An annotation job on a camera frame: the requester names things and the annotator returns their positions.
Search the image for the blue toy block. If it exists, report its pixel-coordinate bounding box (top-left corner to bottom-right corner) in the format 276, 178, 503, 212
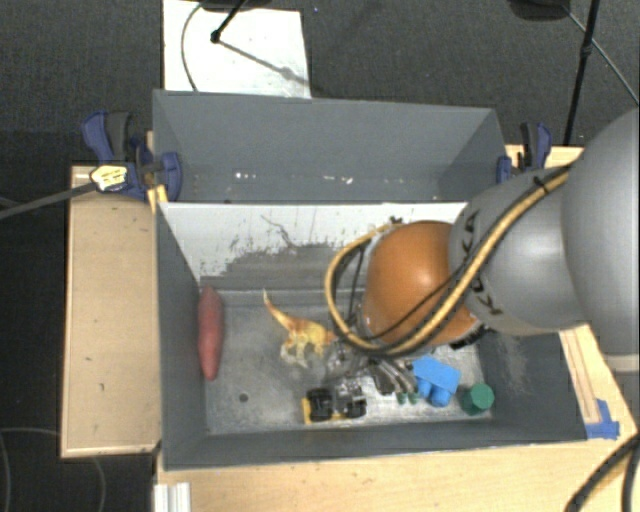
411, 355, 462, 408

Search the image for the yellow and black toy truck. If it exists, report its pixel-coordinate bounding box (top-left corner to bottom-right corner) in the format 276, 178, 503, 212
300, 383, 369, 426

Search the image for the yellow toy dinosaur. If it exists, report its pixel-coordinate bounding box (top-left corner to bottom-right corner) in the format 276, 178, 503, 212
261, 288, 340, 370

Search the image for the green hexagonal block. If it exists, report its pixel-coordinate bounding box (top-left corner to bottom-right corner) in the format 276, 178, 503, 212
458, 382, 496, 417

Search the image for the red-brown sweet potato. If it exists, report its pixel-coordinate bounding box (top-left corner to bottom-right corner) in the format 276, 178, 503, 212
198, 285, 225, 382

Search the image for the grey metal bin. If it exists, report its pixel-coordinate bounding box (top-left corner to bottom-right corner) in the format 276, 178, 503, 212
151, 88, 589, 471

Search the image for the pale wood board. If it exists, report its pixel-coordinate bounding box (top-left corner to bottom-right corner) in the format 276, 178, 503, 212
60, 164, 164, 459

